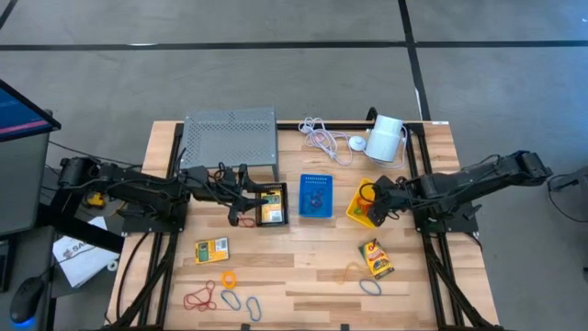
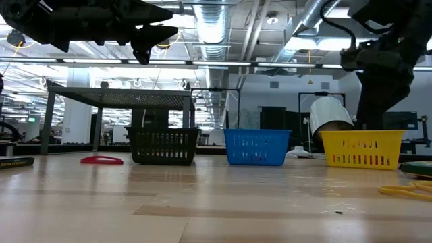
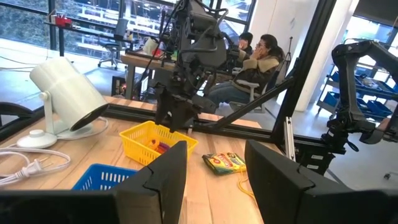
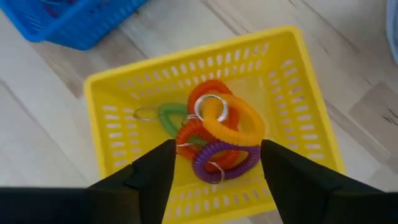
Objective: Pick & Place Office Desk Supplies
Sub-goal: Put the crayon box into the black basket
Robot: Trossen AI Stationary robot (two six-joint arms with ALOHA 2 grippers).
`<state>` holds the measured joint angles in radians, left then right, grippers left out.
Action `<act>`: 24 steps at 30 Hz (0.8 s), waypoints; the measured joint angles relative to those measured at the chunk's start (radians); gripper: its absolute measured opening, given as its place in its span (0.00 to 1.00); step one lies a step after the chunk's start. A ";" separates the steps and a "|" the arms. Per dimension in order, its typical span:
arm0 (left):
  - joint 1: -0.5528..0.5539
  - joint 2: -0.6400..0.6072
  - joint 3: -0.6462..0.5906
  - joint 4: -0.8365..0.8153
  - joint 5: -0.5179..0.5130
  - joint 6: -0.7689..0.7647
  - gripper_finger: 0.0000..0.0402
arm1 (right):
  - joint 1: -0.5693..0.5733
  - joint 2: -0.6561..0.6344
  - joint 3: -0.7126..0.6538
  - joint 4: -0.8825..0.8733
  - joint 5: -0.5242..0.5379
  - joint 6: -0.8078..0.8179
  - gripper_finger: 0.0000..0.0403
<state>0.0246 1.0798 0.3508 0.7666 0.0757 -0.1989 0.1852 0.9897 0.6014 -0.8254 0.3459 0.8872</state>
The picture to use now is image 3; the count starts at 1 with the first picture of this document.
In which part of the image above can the black aluminium rig frame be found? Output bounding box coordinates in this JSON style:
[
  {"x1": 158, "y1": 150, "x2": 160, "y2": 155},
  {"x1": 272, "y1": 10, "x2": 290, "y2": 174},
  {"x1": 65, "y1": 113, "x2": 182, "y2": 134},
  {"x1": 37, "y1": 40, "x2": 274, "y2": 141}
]
[{"x1": 0, "y1": 0, "x2": 338, "y2": 156}]

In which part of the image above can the silver aluminium bar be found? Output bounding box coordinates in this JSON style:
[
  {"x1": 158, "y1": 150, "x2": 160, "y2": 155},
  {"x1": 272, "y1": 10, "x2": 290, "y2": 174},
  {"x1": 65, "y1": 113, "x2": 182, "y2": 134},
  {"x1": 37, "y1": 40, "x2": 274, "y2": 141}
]
[{"x1": 283, "y1": 116, "x2": 297, "y2": 162}]

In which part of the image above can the white power cable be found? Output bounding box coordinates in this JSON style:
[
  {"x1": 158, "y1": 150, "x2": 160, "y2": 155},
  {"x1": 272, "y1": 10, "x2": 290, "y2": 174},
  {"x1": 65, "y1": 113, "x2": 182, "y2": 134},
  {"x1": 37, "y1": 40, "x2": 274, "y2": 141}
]
[{"x1": 0, "y1": 116, "x2": 109, "y2": 187}]

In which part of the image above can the white paper roll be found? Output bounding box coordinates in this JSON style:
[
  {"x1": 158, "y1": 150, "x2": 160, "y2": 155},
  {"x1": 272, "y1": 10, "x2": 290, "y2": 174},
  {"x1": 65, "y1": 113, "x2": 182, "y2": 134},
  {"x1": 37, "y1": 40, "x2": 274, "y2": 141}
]
[{"x1": 142, "y1": 37, "x2": 160, "y2": 57}]

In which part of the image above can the white round cable switch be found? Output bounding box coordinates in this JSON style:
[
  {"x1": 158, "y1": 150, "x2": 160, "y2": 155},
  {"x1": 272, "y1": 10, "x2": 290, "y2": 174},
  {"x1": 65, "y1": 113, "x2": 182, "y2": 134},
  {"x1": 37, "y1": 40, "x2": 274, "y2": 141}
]
[{"x1": 16, "y1": 129, "x2": 58, "y2": 150}]

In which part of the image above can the white cylindrical spot lamp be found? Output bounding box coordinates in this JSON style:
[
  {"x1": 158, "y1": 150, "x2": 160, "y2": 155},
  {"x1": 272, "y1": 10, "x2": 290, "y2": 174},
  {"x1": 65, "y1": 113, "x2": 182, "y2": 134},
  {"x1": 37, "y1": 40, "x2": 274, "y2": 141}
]
[{"x1": 29, "y1": 57, "x2": 109, "y2": 140}]

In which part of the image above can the yellow rubber band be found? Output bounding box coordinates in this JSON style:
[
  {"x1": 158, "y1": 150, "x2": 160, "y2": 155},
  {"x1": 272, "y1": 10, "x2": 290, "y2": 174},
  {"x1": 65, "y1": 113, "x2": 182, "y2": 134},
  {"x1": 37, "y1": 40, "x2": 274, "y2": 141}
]
[{"x1": 237, "y1": 167, "x2": 261, "y2": 205}]

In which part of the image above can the yellow plastic basket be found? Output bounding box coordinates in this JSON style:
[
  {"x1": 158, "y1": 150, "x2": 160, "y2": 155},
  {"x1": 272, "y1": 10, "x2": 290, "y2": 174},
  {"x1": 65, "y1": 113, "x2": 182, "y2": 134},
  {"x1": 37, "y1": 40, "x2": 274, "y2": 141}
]
[{"x1": 119, "y1": 120, "x2": 199, "y2": 167}]

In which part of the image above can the black drawer cabinet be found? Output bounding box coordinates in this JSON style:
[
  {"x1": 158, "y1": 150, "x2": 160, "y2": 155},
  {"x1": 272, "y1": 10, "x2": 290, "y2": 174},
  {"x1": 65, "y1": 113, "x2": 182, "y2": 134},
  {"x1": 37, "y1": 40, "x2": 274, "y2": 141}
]
[{"x1": 295, "y1": 144, "x2": 336, "y2": 175}]

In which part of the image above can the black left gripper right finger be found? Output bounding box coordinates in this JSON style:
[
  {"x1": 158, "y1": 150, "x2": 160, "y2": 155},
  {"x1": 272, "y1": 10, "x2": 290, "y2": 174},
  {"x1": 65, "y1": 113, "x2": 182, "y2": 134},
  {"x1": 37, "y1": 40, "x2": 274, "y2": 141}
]
[{"x1": 244, "y1": 139, "x2": 398, "y2": 224}]

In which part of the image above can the red box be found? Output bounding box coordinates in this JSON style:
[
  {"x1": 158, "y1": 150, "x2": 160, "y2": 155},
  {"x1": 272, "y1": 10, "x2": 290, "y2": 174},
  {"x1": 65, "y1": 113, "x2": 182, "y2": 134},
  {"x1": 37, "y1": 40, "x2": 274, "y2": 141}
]
[{"x1": 55, "y1": 14, "x2": 73, "y2": 28}]

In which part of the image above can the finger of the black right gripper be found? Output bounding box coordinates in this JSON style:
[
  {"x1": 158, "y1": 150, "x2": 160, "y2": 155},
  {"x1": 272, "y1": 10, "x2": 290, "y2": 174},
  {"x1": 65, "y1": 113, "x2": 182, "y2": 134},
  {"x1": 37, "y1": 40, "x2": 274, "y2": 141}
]
[
  {"x1": 154, "y1": 90, "x2": 174, "y2": 126},
  {"x1": 170, "y1": 105, "x2": 200, "y2": 133}
]

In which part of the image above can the grey mesh office chair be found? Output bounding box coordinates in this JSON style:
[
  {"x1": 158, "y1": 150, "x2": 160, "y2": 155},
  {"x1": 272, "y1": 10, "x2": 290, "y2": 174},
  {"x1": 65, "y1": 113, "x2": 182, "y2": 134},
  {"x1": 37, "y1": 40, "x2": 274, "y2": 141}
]
[{"x1": 228, "y1": 60, "x2": 285, "y2": 113}]

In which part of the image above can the blue plastic basket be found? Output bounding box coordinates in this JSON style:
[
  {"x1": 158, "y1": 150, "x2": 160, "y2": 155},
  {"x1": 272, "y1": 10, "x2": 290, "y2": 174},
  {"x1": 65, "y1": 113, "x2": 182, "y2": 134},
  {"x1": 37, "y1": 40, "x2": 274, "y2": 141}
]
[{"x1": 72, "y1": 163, "x2": 139, "y2": 191}]

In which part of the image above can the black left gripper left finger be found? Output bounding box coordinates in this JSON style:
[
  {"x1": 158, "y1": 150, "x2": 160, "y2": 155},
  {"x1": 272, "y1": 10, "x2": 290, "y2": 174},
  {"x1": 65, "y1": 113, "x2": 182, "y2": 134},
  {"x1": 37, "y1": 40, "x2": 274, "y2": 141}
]
[{"x1": 0, "y1": 140, "x2": 188, "y2": 224}]

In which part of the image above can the wooden desk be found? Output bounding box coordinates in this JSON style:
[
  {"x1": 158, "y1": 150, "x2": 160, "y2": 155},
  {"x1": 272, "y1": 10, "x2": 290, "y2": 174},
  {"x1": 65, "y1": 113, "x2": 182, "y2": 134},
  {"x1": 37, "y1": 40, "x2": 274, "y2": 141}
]
[{"x1": 120, "y1": 52, "x2": 177, "y2": 101}]

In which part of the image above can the yellow green Crayola crayon box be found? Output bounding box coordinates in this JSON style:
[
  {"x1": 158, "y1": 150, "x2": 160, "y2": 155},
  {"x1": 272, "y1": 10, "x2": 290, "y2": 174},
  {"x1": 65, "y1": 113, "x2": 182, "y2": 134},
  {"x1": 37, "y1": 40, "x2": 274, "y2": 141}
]
[{"x1": 201, "y1": 151, "x2": 249, "y2": 176}]

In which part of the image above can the purple coil wristband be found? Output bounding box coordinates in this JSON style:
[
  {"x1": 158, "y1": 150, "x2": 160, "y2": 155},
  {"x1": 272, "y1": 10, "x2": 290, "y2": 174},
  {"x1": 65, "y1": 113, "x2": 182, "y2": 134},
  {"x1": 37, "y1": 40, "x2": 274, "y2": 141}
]
[{"x1": 157, "y1": 142, "x2": 172, "y2": 154}]

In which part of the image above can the black tripod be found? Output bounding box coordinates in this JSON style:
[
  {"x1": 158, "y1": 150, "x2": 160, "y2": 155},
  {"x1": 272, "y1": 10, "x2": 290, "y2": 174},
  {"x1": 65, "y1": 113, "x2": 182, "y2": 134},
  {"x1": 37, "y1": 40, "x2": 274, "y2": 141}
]
[{"x1": 283, "y1": 36, "x2": 295, "y2": 65}]

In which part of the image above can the person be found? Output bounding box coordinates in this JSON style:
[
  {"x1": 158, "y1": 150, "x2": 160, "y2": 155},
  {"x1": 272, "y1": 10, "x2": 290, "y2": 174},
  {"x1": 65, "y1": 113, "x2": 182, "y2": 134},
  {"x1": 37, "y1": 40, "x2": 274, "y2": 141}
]
[
  {"x1": 205, "y1": 33, "x2": 286, "y2": 109},
  {"x1": 237, "y1": 31, "x2": 254, "y2": 56}
]

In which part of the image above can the metal rack with blue bins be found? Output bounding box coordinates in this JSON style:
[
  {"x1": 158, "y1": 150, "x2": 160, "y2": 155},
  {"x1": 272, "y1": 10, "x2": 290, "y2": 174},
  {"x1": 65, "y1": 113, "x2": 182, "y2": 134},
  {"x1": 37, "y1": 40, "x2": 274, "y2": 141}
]
[{"x1": 317, "y1": 60, "x2": 398, "y2": 123}]

